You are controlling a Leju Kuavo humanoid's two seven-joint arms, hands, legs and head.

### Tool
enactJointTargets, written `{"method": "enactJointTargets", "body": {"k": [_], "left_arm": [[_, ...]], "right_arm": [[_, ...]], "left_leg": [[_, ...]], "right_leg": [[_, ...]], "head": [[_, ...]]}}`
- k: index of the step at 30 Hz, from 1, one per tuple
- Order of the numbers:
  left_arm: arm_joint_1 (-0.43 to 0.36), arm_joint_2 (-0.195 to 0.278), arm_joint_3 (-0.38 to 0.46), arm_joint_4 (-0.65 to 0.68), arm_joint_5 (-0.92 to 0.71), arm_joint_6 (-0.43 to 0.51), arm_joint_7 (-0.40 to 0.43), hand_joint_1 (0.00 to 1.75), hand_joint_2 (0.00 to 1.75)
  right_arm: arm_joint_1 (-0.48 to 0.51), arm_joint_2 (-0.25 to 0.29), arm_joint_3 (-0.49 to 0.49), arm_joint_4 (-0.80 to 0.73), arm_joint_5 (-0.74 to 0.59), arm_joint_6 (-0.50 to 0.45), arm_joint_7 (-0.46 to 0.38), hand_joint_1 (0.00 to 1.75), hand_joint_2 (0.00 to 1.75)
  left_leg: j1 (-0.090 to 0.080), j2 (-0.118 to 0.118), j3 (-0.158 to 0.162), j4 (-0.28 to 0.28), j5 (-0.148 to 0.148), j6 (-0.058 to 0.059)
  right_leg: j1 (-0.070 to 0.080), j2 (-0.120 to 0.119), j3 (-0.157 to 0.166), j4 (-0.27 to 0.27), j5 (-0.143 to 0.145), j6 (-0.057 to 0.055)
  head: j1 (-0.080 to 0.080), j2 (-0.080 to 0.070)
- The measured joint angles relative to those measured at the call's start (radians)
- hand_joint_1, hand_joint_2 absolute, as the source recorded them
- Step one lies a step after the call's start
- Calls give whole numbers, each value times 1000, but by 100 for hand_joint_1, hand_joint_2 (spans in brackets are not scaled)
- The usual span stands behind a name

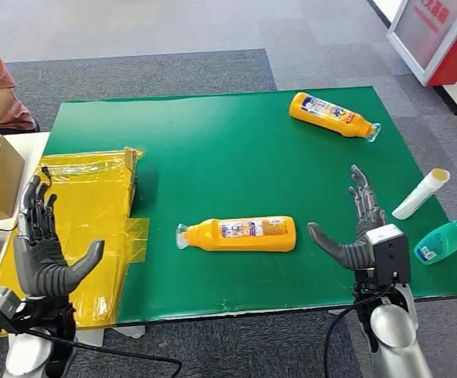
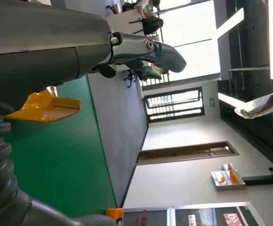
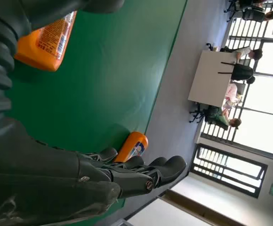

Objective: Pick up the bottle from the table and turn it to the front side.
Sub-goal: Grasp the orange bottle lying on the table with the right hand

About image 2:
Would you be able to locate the orange detergent bottle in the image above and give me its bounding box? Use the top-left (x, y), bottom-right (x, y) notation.
top-left (106, 208), bottom-right (124, 226)

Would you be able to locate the yellow plastic tray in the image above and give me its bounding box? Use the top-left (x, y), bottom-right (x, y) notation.
top-left (4, 86), bottom-right (82, 124)

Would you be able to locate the white desk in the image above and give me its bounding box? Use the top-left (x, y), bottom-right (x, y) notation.
top-left (106, 8), bottom-right (161, 41)

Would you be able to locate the green table mat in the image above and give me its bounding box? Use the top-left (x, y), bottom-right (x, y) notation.
top-left (4, 75), bottom-right (118, 218)

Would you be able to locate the black bag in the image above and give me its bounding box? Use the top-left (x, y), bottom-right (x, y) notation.
top-left (121, 0), bottom-right (142, 12)

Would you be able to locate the black office chair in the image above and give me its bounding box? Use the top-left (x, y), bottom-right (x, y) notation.
top-left (142, 17), bottom-right (164, 35)
top-left (124, 70), bottom-right (140, 89)

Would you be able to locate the person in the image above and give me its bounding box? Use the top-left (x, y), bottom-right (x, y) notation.
top-left (137, 64), bottom-right (170, 81)
top-left (137, 0), bottom-right (161, 19)

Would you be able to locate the black framed window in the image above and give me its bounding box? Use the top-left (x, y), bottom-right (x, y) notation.
top-left (144, 87), bottom-right (205, 123)

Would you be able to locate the brown framed door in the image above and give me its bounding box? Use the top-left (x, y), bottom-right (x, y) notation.
top-left (135, 141), bottom-right (240, 166)

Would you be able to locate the hanging grey yellow bag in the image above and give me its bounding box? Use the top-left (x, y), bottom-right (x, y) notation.
top-left (234, 91), bottom-right (273, 120)

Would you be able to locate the black ceiling beam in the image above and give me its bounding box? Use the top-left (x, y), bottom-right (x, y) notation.
top-left (242, 173), bottom-right (273, 186)

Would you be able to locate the glass fronted wall cabinet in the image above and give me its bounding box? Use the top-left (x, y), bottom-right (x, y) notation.
top-left (123, 202), bottom-right (267, 226)

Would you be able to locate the large wall notice holder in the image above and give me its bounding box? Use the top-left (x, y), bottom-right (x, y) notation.
top-left (210, 169), bottom-right (247, 191)

